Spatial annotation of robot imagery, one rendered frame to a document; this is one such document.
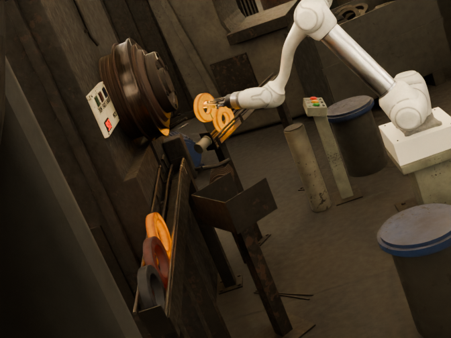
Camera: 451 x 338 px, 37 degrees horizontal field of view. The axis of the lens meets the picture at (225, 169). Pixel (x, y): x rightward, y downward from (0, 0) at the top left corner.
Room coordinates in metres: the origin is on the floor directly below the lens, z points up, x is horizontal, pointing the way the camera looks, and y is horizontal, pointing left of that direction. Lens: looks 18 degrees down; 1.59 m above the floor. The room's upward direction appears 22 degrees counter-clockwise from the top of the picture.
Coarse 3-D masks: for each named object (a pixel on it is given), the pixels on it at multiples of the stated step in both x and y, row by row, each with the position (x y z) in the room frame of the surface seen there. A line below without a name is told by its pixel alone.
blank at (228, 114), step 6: (222, 108) 3.60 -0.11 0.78; (216, 114) 3.56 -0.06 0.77; (222, 114) 3.59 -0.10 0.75; (228, 114) 3.62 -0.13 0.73; (216, 120) 3.55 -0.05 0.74; (228, 120) 3.62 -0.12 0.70; (216, 126) 3.55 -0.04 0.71; (222, 126) 3.56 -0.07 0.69; (228, 126) 3.60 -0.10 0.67; (222, 132) 3.57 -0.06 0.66
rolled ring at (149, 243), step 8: (144, 240) 2.18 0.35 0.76; (152, 240) 2.17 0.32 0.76; (144, 248) 2.14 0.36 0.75; (152, 248) 2.14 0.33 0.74; (160, 248) 2.23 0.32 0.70; (144, 256) 2.11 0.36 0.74; (152, 256) 2.11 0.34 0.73; (160, 256) 2.24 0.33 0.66; (152, 264) 2.09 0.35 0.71; (160, 264) 2.23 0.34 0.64; (168, 264) 2.23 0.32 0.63; (160, 272) 2.11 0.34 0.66
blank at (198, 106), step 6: (198, 96) 3.52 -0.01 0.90; (204, 96) 3.53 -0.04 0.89; (210, 96) 3.56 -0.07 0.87; (198, 102) 3.48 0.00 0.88; (204, 102) 3.52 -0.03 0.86; (198, 108) 3.47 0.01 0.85; (198, 114) 3.47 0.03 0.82; (204, 114) 3.49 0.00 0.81; (210, 114) 3.53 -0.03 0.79; (204, 120) 3.49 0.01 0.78; (210, 120) 3.52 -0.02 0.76
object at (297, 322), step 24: (216, 192) 2.63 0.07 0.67; (240, 192) 2.39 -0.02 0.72; (264, 192) 2.43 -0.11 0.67; (216, 216) 2.45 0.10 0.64; (240, 216) 2.37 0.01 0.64; (264, 216) 2.42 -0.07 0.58; (240, 240) 2.52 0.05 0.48; (264, 264) 2.52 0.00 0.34; (264, 288) 2.50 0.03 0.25; (264, 336) 2.55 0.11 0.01; (288, 336) 2.49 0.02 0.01
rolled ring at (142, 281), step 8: (144, 272) 1.97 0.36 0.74; (152, 272) 2.03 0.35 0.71; (144, 280) 1.94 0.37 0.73; (152, 280) 2.05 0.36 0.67; (160, 280) 2.07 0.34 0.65; (144, 288) 1.93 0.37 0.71; (152, 288) 2.06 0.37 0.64; (160, 288) 2.05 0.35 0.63; (144, 296) 1.91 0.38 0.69; (152, 296) 1.92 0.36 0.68; (160, 296) 2.04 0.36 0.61; (144, 304) 1.91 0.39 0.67; (152, 304) 1.90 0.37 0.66
